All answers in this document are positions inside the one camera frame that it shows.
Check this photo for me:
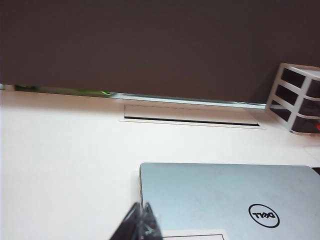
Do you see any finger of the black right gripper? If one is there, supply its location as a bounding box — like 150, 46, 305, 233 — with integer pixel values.
139, 201, 164, 240
108, 201, 143, 240

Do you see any white red laptop sticker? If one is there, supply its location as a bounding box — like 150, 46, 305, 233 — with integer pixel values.
161, 227, 235, 240

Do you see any silver Dell laptop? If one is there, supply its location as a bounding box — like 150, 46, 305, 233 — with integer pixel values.
138, 162, 320, 240

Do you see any brown desk partition panel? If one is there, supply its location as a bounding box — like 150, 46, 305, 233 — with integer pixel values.
0, 0, 320, 104

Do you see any white desk cable slot cover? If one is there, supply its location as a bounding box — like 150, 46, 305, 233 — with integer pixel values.
119, 103, 267, 130

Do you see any dark drawer with red handle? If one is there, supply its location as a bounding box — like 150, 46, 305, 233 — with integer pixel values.
274, 84, 320, 118
270, 100, 320, 134

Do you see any white drawer organizer frame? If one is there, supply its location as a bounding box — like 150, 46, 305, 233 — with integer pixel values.
264, 62, 320, 136

